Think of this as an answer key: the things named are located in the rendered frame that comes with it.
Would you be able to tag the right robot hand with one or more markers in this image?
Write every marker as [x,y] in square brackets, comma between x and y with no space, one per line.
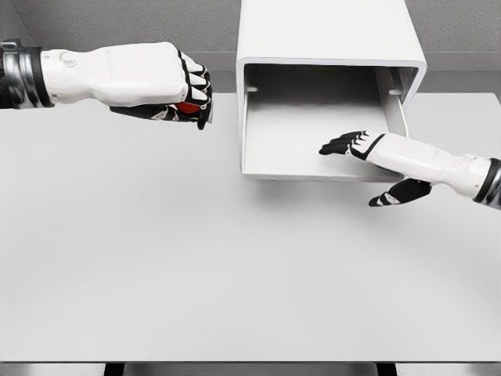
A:
[403,156]

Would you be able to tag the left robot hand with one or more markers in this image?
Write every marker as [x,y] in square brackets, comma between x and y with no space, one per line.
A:
[137,74]

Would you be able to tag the red load switch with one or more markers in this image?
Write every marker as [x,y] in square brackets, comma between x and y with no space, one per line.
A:
[186,107]

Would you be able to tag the white cabinet drawer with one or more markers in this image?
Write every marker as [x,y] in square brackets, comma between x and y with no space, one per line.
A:
[297,133]

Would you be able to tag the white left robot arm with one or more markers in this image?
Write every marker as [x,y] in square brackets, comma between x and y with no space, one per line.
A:
[58,74]

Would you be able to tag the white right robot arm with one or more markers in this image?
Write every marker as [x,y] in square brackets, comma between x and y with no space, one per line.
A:
[467,172]

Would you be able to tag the white tabletop storage cabinet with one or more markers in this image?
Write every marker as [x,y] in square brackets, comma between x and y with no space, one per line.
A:
[329,31]

